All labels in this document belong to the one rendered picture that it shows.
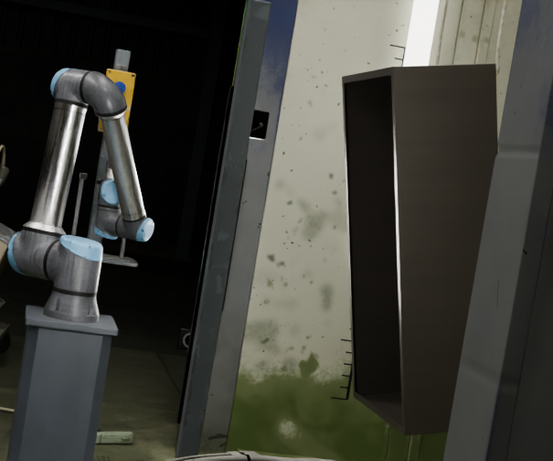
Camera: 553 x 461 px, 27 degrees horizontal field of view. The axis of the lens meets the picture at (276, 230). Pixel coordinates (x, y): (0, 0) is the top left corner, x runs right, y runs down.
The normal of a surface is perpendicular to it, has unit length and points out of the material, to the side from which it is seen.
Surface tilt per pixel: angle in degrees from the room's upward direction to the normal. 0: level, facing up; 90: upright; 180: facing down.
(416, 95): 89
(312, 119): 90
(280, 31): 90
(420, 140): 89
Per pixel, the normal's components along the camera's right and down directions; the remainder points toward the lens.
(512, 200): -0.96, -0.15
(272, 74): 0.21, 0.08
